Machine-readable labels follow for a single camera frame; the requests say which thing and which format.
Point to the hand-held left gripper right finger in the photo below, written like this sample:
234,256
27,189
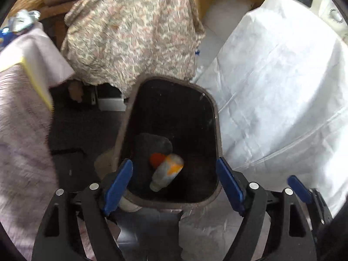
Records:
229,186

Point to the white box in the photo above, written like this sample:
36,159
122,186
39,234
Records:
111,104

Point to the floral patterned cloth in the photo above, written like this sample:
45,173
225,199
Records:
130,32

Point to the brown trash bin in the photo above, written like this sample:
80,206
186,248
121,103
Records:
176,108

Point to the white fabric sheet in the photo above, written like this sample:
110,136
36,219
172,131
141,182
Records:
277,92

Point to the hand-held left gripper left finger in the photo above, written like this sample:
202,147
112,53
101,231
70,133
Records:
117,187

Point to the lilac cloth with yellow edge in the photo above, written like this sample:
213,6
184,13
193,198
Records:
38,51

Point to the plastic bottle with orange label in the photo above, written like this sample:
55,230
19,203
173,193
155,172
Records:
165,172

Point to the orange round cap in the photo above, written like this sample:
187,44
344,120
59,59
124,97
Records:
157,159

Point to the dark grey flat item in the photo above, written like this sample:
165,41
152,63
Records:
148,144

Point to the wooden side table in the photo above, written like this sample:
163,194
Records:
54,11

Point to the blue foil snack bag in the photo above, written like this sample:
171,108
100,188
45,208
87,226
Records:
24,20

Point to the striped purple tablecloth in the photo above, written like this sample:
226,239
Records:
21,146

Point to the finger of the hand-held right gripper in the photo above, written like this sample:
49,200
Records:
299,187

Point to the white plastic bag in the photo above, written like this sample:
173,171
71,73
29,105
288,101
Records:
220,16

